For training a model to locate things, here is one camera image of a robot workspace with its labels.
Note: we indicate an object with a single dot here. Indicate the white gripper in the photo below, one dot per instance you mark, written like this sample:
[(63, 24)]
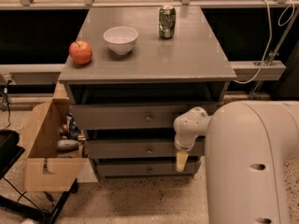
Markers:
[(183, 144)]

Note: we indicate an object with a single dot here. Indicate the grey drawer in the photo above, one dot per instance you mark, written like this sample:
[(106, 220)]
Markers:
[(114, 117), (130, 149), (142, 168)]

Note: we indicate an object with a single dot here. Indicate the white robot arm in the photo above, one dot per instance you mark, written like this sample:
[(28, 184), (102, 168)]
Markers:
[(246, 145)]

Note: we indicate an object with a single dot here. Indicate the grey bottom drawer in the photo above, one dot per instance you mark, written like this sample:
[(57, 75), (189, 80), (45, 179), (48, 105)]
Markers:
[(142, 168)]

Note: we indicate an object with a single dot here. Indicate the grey drawer cabinet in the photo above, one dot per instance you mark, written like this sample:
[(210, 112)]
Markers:
[(189, 68)]

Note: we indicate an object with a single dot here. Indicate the grey top drawer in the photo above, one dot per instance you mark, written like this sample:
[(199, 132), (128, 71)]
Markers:
[(114, 117)]

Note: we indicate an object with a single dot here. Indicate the dark bottle in box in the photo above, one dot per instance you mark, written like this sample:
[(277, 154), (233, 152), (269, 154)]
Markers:
[(72, 128)]

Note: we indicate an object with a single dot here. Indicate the silver can in box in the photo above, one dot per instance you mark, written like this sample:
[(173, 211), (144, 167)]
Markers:
[(67, 144)]

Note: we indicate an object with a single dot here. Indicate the white bowl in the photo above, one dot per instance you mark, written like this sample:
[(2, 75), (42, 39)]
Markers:
[(121, 39)]

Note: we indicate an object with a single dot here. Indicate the cardboard box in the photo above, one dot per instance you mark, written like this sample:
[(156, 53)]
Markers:
[(45, 170)]

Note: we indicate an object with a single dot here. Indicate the green soda can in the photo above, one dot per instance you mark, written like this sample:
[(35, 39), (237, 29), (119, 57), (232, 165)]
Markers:
[(167, 21)]

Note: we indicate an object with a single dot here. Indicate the red apple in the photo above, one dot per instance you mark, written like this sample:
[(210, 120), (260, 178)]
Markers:
[(80, 52)]

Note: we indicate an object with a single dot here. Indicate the black stand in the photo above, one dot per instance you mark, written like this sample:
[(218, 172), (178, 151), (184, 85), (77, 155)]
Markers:
[(10, 152)]

